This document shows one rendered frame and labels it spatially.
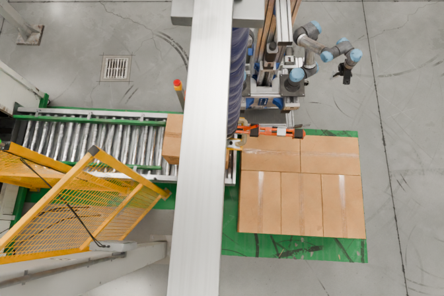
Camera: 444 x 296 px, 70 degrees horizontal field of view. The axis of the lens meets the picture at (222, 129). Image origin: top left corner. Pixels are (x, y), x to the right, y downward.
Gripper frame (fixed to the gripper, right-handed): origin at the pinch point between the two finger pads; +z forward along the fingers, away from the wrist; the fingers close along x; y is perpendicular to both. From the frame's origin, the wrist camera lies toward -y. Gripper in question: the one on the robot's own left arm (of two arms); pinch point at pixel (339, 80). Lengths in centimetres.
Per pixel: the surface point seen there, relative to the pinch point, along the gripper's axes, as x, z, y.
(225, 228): 87, 152, -107
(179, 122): 129, 57, -15
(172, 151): 135, 57, -42
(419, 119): -151, 152, 22
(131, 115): 185, 93, 5
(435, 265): -138, 152, -144
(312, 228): 4, 98, -107
